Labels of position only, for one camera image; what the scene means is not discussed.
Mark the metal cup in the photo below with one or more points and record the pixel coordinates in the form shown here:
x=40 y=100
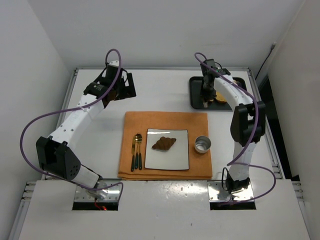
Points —
x=202 y=144

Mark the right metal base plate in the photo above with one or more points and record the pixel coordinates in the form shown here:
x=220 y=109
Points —
x=217 y=194

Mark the dark brown bread piece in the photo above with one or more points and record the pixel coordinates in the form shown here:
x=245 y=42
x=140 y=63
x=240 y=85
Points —
x=164 y=143

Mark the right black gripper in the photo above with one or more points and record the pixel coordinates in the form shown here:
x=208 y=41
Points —
x=207 y=91

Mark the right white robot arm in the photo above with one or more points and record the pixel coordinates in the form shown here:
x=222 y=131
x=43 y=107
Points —
x=247 y=124

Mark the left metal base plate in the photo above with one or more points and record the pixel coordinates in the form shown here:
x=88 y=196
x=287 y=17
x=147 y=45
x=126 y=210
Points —
x=110 y=193

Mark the gold spoon green handle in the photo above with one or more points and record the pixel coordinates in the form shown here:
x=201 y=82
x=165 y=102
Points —
x=136 y=152

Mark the bread slice middle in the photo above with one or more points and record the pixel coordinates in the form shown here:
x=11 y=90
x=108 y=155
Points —
x=219 y=98

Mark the white square plate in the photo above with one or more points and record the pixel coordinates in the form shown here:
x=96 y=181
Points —
x=175 y=159

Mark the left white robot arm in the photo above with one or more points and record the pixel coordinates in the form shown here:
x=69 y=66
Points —
x=56 y=152

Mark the black tray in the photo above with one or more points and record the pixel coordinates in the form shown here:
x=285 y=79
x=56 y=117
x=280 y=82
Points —
x=195 y=95

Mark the gold fork green handle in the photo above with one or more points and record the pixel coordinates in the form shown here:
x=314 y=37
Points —
x=140 y=152

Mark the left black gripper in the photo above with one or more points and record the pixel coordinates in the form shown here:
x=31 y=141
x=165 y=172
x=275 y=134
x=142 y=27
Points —
x=124 y=86

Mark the gold knife green handle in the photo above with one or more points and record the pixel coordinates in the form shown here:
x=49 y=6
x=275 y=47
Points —
x=132 y=167

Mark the metal base plate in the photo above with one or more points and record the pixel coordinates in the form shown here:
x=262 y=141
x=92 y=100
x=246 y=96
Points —
x=110 y=193
x=217 y=194

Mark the orange cloth placemat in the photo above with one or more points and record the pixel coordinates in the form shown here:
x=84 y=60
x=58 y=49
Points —
x=196 y=123

